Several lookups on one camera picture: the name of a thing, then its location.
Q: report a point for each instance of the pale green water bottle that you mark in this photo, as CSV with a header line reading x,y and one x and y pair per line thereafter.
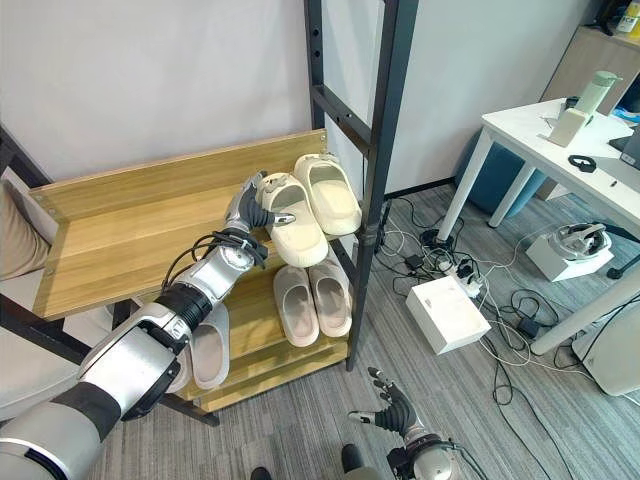
x,y
595,95

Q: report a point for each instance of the blue pouf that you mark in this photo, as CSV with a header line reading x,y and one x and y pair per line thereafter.
x,y
500,180

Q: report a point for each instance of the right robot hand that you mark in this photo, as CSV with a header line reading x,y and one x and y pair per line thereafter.
x,y
395,405

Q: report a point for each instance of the light grey slipper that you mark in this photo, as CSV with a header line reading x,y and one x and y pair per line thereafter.
x,y
211,350

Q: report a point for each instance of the white vr headset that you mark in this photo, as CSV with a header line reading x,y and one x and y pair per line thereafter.
x,y
582,240

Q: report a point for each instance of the beige pink slipper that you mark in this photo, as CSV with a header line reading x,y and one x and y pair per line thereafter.
x,y
296,305
330,297

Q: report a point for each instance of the black power adapter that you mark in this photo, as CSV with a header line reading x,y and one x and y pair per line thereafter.
x,y
529,327
413,262

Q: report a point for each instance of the cream phone stand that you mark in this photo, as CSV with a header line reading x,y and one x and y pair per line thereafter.
x,y
567,127

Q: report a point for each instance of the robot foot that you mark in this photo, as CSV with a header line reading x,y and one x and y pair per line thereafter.
x,y
352,457
260,473

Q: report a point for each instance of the black metal frame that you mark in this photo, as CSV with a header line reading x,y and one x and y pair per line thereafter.
x,y
370,175

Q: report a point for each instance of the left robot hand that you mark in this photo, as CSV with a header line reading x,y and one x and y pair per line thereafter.
x,y
248,208

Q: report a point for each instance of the wooden shoe rack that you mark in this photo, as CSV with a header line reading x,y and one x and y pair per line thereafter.
x,y
150,235

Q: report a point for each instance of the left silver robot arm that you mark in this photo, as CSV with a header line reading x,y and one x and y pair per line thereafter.
x,y
150,350

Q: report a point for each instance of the cream slipper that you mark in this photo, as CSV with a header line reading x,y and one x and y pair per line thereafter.
x,y
328,195
290,220

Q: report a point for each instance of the black wristband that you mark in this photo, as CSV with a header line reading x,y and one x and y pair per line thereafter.
x,y
583,163

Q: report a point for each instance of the white table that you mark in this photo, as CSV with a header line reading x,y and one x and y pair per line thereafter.
x,y
550,165

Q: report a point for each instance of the white power strip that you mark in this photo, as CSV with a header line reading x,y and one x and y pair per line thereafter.
x,y
469,282

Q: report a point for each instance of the wooden cabinet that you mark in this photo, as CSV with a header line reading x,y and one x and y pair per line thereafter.
x,y
592,65

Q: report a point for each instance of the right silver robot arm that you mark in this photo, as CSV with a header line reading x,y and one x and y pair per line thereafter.
x,y
425,457

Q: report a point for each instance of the black chair base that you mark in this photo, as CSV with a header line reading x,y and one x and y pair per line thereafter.
x,y
622,250

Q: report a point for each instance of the white box with headset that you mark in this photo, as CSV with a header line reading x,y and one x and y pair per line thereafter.
x,y
560,257

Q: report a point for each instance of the white cardboard box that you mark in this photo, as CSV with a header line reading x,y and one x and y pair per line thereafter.
x,y
446,315

